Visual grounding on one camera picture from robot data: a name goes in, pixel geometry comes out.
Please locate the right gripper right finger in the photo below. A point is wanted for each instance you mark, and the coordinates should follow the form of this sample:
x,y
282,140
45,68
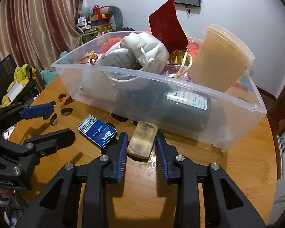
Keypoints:
x,y
225,205

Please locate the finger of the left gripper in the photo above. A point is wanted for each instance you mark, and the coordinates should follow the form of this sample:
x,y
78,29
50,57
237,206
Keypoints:
x,y
12,114
42,145

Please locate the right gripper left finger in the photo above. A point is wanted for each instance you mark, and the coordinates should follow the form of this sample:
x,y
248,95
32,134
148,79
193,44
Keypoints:
x,y
57,205

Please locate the blue Max staples box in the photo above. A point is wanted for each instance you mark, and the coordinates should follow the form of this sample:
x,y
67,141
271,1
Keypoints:
x,y
97,131

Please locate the dark cylindrical bottle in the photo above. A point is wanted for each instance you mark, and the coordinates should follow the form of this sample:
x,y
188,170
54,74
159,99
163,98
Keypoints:
x,y
188,110

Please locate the clear plastic storage bin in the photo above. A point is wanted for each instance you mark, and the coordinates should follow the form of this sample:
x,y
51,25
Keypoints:
x,y
233,114

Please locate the white drawstring cloth pouch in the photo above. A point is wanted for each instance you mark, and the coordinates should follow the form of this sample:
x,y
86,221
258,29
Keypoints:
x,y
140,51

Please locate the beige jar with lid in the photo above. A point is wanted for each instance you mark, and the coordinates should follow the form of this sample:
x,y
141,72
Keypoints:
x,y
221,59

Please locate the red gold gift pouch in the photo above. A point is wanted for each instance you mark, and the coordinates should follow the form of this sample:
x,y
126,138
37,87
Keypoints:
x,y
166,27

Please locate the person left hand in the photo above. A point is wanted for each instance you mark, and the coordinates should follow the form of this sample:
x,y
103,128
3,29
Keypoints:
x,y
6,193

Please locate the yellow green garment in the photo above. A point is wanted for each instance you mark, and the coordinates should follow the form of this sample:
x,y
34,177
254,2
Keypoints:
x,y
22,76

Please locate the teal rocking horse toy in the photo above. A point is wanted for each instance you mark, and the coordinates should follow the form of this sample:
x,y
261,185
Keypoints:
x,y
48,76

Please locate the pink striped curtain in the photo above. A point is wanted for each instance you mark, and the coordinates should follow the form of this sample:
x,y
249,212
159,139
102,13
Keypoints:
x,y
36,32

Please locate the wooden shelf unit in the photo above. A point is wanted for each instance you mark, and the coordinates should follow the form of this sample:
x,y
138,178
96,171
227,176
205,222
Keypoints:
x,y
276,117

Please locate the green storage box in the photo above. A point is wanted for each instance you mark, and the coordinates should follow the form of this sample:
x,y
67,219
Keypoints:
x,y
94,33

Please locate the orange down jacket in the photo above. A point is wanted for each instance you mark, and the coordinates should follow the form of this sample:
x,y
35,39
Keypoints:
x,y
193,46

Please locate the grey plush elephant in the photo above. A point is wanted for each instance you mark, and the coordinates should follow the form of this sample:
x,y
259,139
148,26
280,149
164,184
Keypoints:
x,y
116,20

